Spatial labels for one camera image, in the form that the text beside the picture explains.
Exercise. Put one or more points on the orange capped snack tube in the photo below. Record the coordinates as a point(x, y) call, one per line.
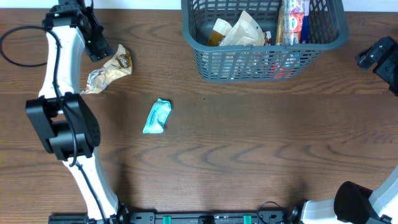
point(280, 70)

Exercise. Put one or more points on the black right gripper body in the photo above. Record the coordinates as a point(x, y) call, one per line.
point(388, 70)

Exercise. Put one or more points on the beige brown nut bag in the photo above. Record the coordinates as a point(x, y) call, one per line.
point(245, 32)

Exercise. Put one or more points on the beige nut snack bag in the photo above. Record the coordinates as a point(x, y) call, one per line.
point(222, 27)

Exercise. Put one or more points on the teal wet wipes pack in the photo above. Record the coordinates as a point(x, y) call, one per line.
point(157, 117)

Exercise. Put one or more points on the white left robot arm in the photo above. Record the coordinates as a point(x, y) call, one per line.
point(62, 120)

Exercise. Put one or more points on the tissue pack multipack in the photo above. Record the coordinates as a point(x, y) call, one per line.
point(295, 22)

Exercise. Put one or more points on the grey plastic basket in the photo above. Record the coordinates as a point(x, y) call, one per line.
point(327, 25)

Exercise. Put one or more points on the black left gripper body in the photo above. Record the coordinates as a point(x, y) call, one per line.
point(97, 41)

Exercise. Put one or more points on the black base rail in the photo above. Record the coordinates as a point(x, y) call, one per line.
point(265, 216)

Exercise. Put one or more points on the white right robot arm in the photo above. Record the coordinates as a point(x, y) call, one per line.
point(354, 203)

